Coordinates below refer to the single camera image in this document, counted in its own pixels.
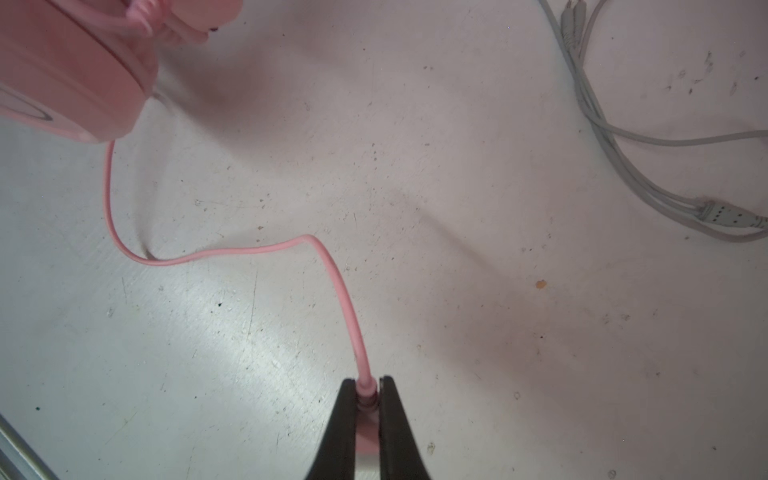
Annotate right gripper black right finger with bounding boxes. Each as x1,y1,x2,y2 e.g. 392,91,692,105
379,376,431,480

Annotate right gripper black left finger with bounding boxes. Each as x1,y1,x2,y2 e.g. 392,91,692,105
306,379,358,480

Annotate grey white headphone cable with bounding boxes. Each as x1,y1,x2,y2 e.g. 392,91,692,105
536,0,768,244

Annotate pink cat-ear headphones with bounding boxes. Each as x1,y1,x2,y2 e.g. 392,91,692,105
1,0,242,144

